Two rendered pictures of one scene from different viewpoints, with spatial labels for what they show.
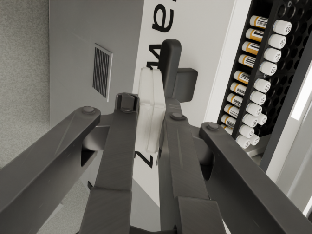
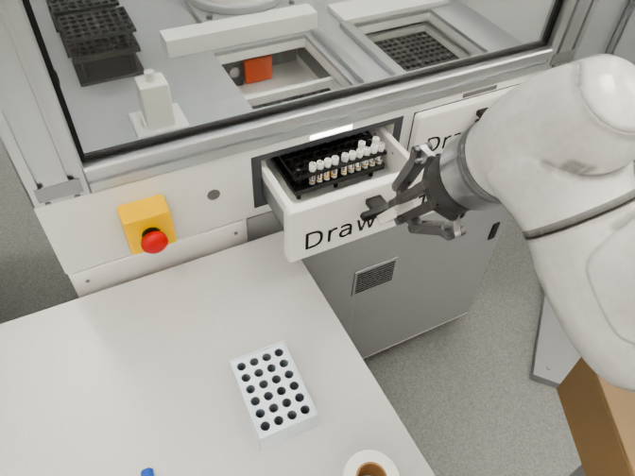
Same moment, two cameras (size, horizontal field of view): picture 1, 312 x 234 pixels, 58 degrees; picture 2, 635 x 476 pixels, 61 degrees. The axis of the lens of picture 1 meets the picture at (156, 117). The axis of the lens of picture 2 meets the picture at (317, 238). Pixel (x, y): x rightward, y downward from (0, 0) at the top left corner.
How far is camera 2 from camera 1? 0.62 m
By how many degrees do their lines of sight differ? 7
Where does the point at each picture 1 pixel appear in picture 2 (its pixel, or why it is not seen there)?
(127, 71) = (365, 250)
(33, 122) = (463, 338)
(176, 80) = (376, 207)
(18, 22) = not seen: hidden behind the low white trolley
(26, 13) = not seen: hidden behind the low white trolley
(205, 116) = (384, 184)
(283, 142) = (368, 122)
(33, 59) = (393, 367)
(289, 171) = (384, 110)
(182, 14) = (342, 221)
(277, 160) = (380, 118)
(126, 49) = (348, 261)
